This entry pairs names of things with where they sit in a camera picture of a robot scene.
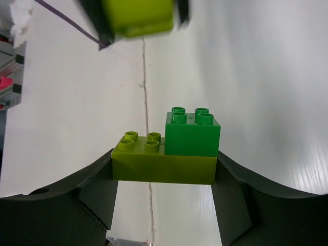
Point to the green lego brick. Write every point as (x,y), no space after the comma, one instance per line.
(191,134)

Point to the lime sloped lego brick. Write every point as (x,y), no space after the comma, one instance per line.
(134,18)

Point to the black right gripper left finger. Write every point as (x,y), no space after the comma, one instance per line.
(76,210)

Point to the lime long lego brick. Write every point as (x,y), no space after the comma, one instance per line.
(143,159)

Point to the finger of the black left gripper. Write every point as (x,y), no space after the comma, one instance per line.
(183,8)
(95,14)

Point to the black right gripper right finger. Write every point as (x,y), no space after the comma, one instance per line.
(254,210)

